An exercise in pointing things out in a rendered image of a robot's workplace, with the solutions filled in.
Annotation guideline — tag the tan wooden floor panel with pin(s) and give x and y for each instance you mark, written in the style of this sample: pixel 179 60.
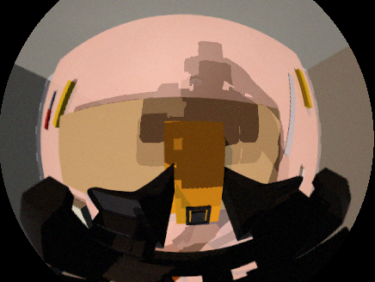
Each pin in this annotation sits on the tan wooden floor panel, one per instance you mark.
pixel 119 146

